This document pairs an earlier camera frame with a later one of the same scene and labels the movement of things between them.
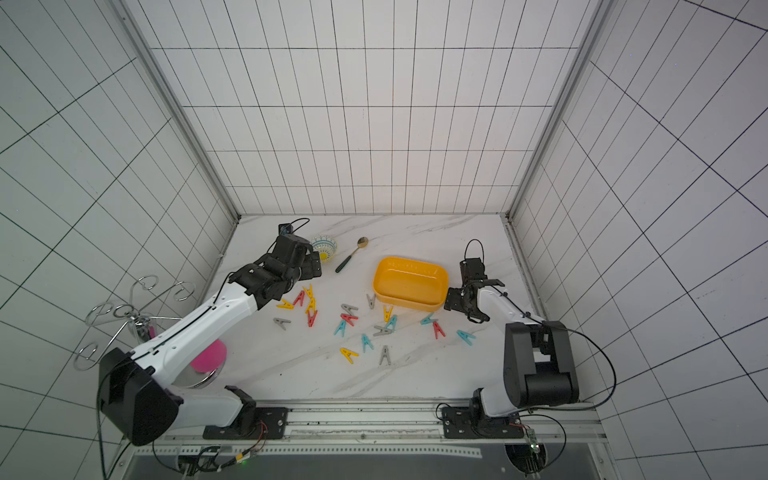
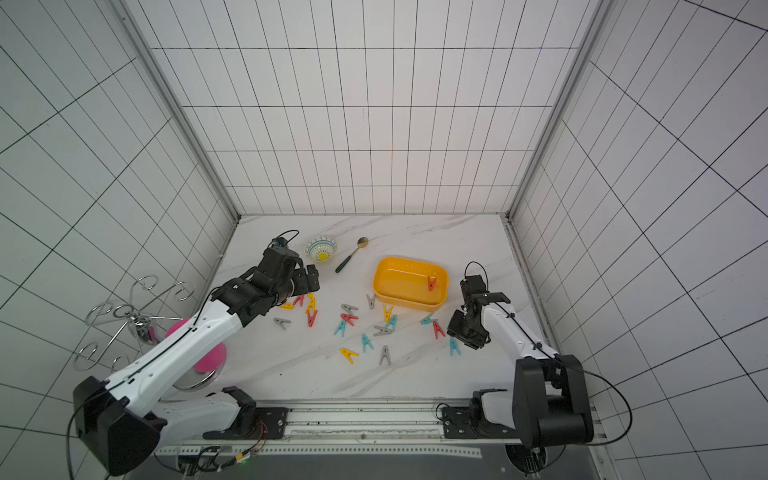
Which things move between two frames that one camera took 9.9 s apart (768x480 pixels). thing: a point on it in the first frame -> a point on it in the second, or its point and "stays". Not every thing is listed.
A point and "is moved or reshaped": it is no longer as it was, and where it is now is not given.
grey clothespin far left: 279,322 stays
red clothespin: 437,329 stays
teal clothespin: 427,320 stays
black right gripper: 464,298 -> 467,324
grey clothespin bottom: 385,355 stays
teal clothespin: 465,336 is moved or reshaped
